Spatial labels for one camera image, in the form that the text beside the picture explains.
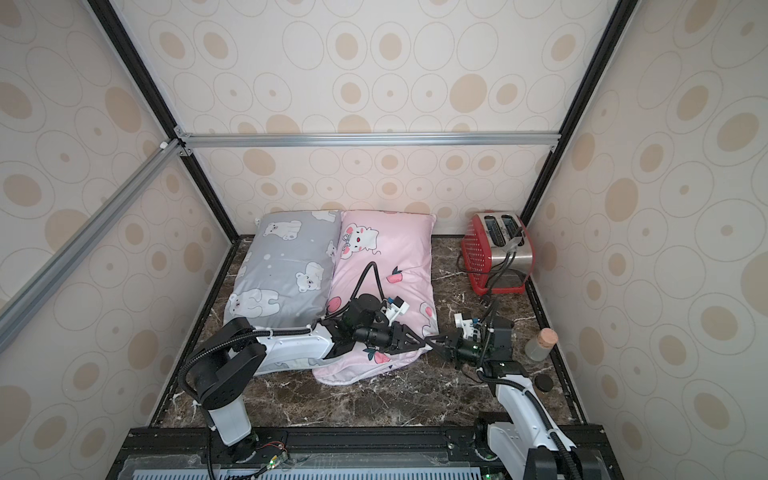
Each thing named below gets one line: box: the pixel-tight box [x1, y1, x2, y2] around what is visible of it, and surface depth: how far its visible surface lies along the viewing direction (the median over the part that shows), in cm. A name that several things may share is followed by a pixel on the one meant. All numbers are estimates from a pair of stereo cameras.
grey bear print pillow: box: [224, 210, 343, 374], surface depth 89 cm
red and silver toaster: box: [462, 212, 535, 295], surface depth 97 cm
